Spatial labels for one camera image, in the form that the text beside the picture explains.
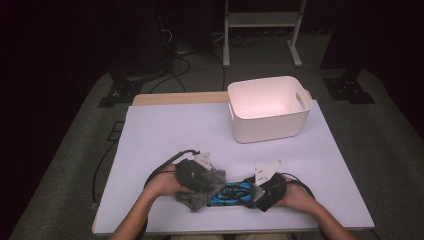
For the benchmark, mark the white metal stand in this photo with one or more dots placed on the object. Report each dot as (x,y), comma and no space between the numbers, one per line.
(263,19)

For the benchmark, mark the person's right hand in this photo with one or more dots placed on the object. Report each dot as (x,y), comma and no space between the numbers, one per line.
(298,196)

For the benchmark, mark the grey towel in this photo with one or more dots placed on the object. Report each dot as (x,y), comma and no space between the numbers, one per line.
(203,196)

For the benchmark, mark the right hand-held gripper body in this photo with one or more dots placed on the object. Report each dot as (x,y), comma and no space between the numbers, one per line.
(276,190)

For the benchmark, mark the dark equipment box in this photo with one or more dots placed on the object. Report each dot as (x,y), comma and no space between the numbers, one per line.
(193,26)

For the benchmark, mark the white table cover sheet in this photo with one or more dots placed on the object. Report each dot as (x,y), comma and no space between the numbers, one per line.
(200,133)

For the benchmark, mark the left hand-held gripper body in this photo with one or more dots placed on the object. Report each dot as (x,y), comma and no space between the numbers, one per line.
(191,175)

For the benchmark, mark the black stand base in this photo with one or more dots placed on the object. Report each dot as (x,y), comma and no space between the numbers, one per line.
(123,90)
(346,90)

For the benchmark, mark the person's left hand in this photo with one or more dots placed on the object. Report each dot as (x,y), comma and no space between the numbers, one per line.
(161,185)

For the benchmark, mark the white plastic bin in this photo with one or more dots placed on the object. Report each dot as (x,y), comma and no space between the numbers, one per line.
(266,130)

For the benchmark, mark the blue and black toy car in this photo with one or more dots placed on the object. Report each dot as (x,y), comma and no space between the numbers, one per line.
(233,195)

